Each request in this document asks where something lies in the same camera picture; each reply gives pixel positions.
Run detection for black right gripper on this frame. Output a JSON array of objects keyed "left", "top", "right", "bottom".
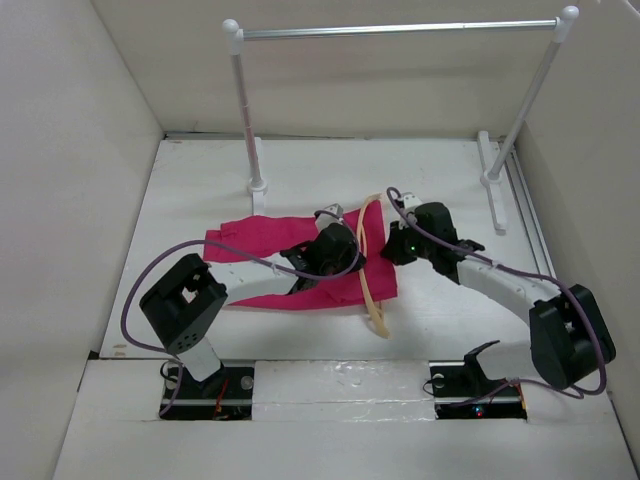
[{"left": 382, "top": 216, "right": 436, "bottom": 265}]

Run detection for beige wooden hanger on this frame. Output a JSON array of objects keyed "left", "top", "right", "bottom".
[{"left": 357, "top": 190, "right": 392, "bottom": 341}]

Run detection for pink trousers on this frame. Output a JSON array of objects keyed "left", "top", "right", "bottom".
[{"left": 205, "top": 201, "right": 397, "bottom": 311}]

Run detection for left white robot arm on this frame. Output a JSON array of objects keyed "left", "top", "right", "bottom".
[{"left": 139, "top": 222, "right": 366, "bottom": 397}]

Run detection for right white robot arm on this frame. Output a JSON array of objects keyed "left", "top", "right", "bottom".
[{"left": 381, "top": 190, "right": 616, "bottom": 396}]

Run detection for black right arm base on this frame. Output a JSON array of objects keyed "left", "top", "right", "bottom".
[{"left": 422, "top": 340, "right": 527, "bottom": 420}]

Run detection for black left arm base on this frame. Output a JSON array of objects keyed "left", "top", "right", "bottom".
[{"left": 159, "top": 362, "right": 255, "bottom": 421}]

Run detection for white clothes rack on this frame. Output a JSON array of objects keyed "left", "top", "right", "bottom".
[{"left": 216, "top": 2, "right": 580, "bottom": 235}]

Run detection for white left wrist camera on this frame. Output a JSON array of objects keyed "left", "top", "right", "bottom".
[{"left": 314, "top": 203, "right": 344, "bottom": 231}]

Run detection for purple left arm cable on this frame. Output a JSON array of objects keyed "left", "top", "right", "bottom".
[{"left": 120, "top": 209, "right": 362, "bottom": 416}]

